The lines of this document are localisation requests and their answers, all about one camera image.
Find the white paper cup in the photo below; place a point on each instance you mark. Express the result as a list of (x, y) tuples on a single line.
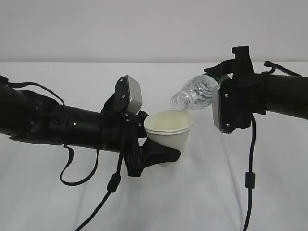
[(169, 128)]

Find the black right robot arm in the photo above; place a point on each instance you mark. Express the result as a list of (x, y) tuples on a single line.
[(283, 91)]

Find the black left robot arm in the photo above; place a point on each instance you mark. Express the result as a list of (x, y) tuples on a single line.
[(29, 117)]

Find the clear water bottle green label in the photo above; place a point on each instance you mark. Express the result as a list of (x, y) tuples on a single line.
[(196, 93)]

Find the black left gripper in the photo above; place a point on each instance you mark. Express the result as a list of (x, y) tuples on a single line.
[(120, 131)]

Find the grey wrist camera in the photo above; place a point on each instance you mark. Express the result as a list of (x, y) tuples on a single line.
[(223, 111), (127, 95)]

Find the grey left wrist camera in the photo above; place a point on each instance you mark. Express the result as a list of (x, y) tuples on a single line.
[(127, 95)]

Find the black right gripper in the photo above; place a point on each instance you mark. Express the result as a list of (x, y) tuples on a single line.
[(243, 86)]

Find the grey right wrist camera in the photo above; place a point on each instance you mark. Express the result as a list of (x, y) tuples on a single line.
[(223, 111)]

